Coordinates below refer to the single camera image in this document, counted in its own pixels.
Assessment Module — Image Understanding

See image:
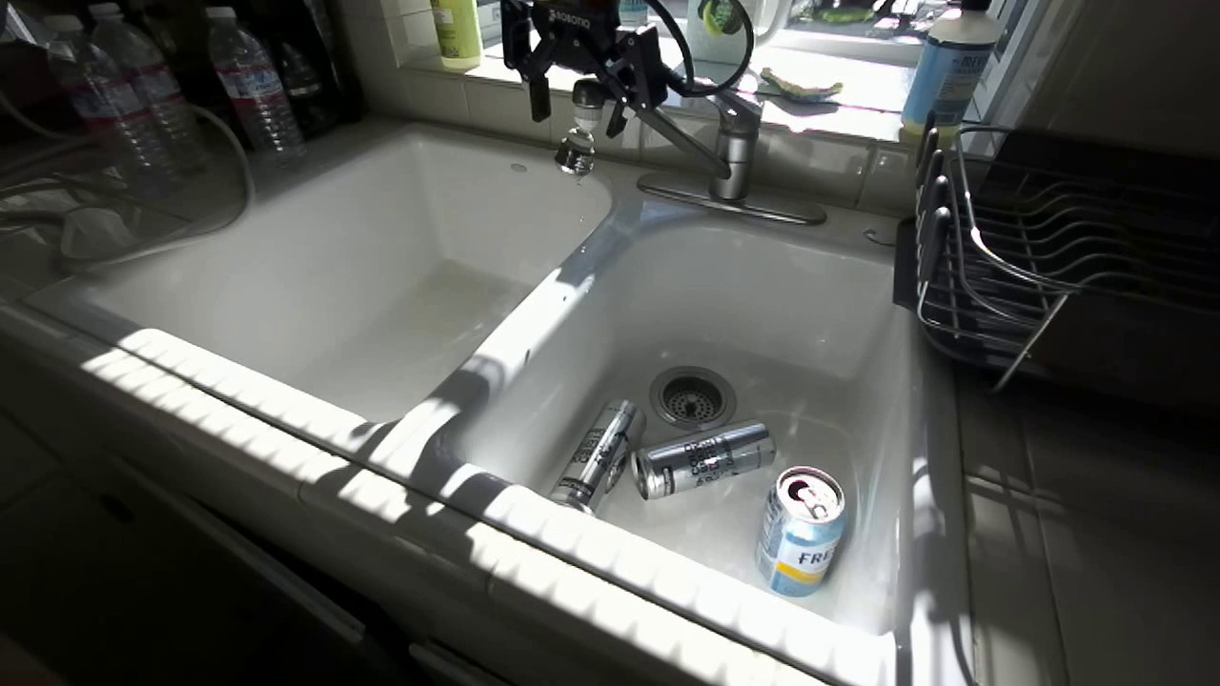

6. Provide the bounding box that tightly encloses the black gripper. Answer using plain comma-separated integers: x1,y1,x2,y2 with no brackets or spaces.
495,0,673,141

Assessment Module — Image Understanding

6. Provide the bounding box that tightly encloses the chrome kitchen faucet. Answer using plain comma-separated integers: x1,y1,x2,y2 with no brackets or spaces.
552,75,831,233

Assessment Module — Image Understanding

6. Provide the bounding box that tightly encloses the white double basin sink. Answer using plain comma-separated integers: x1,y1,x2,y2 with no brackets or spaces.
24,119,959,686

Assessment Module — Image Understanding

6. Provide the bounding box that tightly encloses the green bottle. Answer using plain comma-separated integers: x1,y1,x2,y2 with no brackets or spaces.
429,0,487,75

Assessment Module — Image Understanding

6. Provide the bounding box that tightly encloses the pale cloth rag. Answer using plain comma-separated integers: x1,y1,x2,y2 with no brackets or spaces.
754,66,847,109

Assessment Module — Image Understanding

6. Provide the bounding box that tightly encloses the dark bottle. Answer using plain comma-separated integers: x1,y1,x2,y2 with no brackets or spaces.
272,34,342,141

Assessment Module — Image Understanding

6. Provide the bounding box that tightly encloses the dark round drain strainer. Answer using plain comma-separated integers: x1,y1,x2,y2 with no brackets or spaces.
643,366,740,434

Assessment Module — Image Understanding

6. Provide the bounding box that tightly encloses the clear plastic water bottle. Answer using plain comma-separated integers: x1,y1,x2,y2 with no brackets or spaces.
202,5,307,158
85,0,210,175
33,11,163,181

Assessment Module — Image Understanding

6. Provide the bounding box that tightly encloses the silver aluminium drink can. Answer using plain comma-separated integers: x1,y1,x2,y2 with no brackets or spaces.
631,420,782,503
552,396,643,510

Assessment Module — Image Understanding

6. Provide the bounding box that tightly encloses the blue dish soap bottle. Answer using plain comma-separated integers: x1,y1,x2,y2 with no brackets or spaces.
899,0,1003,143

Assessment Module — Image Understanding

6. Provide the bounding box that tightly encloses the blue aluminium drink can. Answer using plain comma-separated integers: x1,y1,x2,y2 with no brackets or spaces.
754,460,854,598

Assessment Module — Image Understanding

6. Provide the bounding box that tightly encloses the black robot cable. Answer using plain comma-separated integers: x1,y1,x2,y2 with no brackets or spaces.
643,0,763,101

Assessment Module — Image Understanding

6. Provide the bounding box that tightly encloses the metal wire dish rack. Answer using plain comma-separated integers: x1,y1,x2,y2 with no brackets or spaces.
906,119,1220,396

